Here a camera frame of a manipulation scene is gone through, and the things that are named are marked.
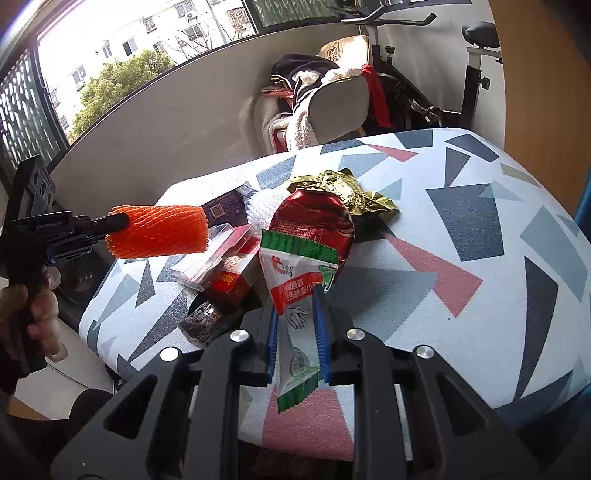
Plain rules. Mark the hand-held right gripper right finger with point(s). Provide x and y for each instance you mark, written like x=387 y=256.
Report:
x=321 y=332

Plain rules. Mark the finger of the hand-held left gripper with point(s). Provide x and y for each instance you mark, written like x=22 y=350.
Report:
x=74 y=249
x=101 y=225

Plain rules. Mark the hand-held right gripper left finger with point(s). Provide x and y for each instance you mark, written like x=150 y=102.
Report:
x=272 y=344

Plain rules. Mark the orange foam fruit net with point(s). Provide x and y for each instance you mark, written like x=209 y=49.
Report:
x=157 y=230

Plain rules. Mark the green white snack packet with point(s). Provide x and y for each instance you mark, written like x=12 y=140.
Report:
x=295 y=277

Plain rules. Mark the white foam fruit net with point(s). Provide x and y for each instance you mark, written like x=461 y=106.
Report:
x=258 y=207

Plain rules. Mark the person's left forearm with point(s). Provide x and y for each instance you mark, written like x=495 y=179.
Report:
x=7 y=369

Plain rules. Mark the person's left hand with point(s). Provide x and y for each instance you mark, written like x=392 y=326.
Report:
x=46 y=314

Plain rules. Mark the grey washing machine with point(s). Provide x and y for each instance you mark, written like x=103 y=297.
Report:
x=78 y=286

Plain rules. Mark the red cigarette box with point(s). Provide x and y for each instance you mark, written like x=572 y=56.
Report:
x=235 y=281

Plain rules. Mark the dark brown snack wrapper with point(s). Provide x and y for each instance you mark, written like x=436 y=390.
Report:
x=203 y=321

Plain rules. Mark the clear plastic box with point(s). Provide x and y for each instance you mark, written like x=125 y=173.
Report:
x=203 y=267

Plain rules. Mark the crushed red can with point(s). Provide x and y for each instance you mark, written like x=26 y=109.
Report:
x=314 y=221

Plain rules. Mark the dark blue carton box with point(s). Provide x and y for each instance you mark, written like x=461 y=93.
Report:
x=226 y=207

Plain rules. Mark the green tree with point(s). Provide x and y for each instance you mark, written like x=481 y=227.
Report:
x=124 y=83

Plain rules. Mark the crumpled gold foil wrapper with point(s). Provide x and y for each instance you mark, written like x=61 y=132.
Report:
x=360 y=194

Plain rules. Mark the geometric patterned tablecloth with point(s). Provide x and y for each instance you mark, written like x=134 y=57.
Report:
x=461 y=300

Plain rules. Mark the window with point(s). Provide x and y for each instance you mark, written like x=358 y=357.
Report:
x=115 y=46

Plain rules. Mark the white apartment building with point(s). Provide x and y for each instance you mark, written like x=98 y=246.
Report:
x=138 y=27

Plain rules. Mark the white fleece blanket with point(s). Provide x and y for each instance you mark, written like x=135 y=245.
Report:
x=300 y=129

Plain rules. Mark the beige chair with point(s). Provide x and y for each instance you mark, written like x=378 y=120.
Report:
x=337 y=110

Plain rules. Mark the red cloth strip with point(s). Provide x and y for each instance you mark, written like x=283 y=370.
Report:
x=378 y=99

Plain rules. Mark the dark jacket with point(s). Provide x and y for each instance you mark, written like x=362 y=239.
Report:
x=295 y=69

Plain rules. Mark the cream patterned cushion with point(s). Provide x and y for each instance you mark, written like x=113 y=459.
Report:
x=346 y=50

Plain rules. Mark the black exercise bike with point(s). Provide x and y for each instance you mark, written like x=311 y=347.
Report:
x=475 y=83

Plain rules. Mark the wooden panel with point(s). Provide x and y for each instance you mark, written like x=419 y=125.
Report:
x=540 y=92

